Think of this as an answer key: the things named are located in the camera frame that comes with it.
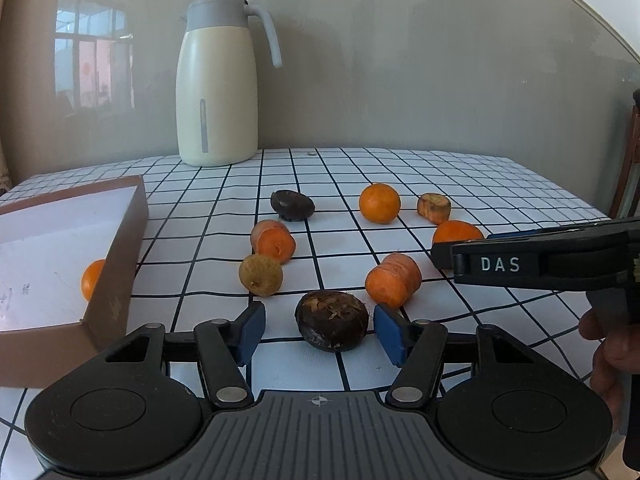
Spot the wooden chair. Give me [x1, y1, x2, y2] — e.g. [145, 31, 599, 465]
[607, 89, 640, 221]

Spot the brown cardboard box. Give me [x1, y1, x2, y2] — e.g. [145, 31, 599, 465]
[0, 176, 150, 389]

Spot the dark water chestnut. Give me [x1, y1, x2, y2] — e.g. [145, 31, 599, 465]
[294, 290, 370, 352]
[270, 189, 316, 222]

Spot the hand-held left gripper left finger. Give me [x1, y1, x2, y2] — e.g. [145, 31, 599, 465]
[92, 301, 267, 409]

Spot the small orange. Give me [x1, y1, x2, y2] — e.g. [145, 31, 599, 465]
[359, 183, 402, 225]
[431, 220, 485, 250]
[81, 259, 107, 302]

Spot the person's right hand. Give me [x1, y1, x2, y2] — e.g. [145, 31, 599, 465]
[579, 305, 627, 433]

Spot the white black checked tablecloth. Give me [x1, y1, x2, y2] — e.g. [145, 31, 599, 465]
[0, 147, 640, 480]

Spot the carrot end piece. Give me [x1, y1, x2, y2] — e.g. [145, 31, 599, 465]
[417, 192, 452, 225]

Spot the orange carrot piece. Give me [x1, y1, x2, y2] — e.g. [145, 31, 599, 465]
[364, 252, 423, 309]
[250, 219, 297, 265]

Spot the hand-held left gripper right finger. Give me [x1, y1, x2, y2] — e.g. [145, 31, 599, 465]
[373, 304, 551, 409]

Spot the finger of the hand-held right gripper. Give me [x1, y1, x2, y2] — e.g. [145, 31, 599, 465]
[431, 227, 628, 272]
[486, 219, 626, 240]

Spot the cream thermos jug grey lid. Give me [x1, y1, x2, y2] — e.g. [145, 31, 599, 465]
[175, 0, 284, 167]

